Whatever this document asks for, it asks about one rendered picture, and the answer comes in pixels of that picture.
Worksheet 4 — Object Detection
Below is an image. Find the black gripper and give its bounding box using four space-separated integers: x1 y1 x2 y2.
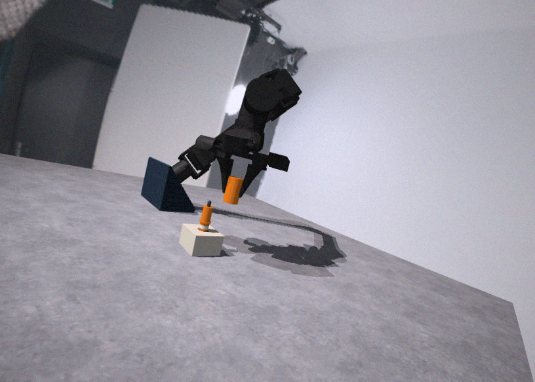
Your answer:
194 115 290 198

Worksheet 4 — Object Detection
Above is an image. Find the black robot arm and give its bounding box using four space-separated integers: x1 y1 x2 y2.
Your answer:
172 68 302 183

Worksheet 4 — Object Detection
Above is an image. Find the orange cylinder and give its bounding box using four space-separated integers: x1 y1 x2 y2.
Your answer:
199 201 213 231
223 176 244 205

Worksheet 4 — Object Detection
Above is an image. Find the white square block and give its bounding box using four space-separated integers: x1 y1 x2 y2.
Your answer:
179 224 224 257

